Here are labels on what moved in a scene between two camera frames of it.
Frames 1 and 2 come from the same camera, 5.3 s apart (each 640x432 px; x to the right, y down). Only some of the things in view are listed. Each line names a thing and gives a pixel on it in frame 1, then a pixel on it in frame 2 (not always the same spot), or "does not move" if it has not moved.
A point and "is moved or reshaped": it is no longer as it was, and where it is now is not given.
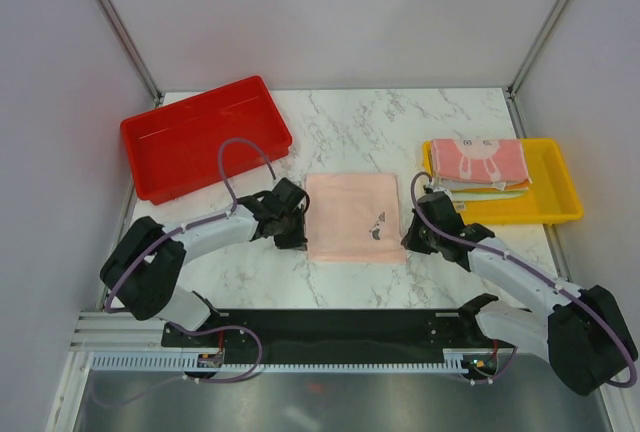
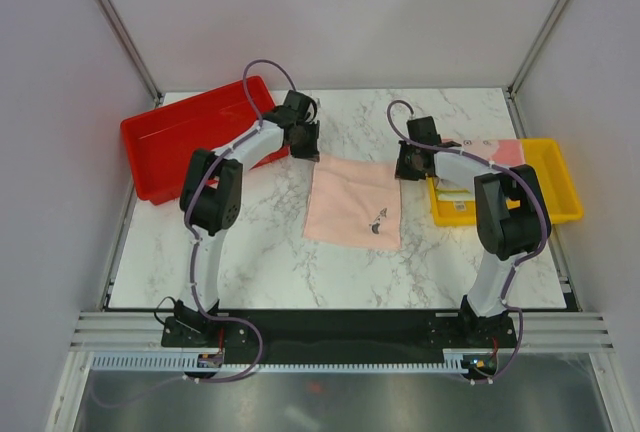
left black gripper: (297, 240) to (311, 151)
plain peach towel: (354, 218) is moved or reshaped
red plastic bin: (175, 148) does not move
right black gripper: (410, 240) to (402, 172)
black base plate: (335, 332) does not move
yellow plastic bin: (550, 195) does not move
